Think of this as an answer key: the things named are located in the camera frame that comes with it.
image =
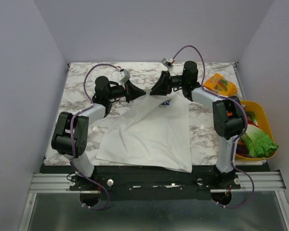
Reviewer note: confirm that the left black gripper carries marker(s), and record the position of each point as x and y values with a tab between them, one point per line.
132	92

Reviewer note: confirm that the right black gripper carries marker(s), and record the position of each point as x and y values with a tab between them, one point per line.
167	83

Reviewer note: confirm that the white t-shirt with flower print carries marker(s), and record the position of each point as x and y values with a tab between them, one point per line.
154	132

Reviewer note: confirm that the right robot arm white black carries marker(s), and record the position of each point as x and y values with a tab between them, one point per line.
229	118

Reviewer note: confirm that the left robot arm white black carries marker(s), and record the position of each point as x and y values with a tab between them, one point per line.
71	130

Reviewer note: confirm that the orange candy bag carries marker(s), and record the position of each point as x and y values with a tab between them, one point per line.
218	84

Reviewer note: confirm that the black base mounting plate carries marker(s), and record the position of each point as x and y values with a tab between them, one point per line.
125	183

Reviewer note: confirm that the toy red chili pepper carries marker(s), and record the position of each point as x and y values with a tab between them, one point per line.
251	120

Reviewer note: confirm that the toy green onion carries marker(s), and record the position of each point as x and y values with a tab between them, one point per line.
251	113

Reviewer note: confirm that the yellow plastic basket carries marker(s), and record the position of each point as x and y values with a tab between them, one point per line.
262	123

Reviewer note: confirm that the toy purple eggplant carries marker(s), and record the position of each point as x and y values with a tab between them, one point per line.
242	150

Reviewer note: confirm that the toy napa cabbage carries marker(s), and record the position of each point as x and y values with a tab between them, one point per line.
258	143

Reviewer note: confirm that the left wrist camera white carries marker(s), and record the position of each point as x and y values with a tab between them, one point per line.
123	75

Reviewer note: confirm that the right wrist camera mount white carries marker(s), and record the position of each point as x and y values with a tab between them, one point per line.
168	63

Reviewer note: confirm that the aluminium rail frame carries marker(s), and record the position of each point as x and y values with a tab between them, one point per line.
57	183

